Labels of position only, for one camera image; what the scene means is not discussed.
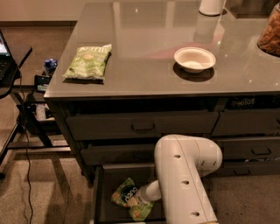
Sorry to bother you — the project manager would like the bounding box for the green jalapeno chip bag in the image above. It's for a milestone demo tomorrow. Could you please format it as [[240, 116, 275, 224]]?
[[63, 45, 112, 81]]

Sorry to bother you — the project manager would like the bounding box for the open bottom drawer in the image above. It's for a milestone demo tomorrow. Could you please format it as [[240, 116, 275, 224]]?
[[90, 164, 157, 224]]

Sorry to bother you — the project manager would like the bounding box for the white paper bowl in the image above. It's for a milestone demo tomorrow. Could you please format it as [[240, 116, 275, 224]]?
[[174, 47, 216, 74]]

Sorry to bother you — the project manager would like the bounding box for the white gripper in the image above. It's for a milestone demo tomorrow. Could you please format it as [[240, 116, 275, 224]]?
[[127, 186, 151, 207]]

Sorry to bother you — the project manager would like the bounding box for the black phone with screen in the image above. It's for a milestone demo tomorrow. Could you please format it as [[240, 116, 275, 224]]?
[[34, 75, 51, 93]]

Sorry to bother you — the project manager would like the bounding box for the black hanging cable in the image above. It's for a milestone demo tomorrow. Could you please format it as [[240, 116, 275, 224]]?
[[17, 68, 35, 224]]

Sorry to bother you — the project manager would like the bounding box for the green dang rice chip bag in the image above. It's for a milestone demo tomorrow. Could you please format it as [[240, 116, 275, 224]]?
[[111, 178, 154, 221]]

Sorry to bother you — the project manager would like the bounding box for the middle right drawer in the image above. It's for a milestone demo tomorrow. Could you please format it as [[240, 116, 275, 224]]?
[[216, 136, 280, 161]]

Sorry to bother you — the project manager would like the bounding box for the blue can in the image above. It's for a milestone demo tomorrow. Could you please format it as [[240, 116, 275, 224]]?
[[44, 59, 58, 76]]

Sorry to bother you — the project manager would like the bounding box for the middle left drawer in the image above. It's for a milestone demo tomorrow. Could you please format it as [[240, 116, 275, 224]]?
[[80, 143, 154, 165]]

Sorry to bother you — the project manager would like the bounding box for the dark cabinet frame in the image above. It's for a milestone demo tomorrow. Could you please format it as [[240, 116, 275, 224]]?
[[48, 95, 280, 180]]

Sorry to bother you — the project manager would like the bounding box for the top left drawer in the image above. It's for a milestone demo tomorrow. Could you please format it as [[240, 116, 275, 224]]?
[[66, 110, 219, 141]]

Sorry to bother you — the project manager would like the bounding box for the bottom right drawer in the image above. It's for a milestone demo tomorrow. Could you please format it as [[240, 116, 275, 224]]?
[[210, 162, 280, 178]]

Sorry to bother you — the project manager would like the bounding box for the white cylindrical container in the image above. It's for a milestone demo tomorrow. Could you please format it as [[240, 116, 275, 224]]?
[[199, 0, 226, 16]]

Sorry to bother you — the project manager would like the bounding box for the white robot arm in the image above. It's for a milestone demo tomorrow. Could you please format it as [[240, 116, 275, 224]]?
[[130, 135, 222, 224]]

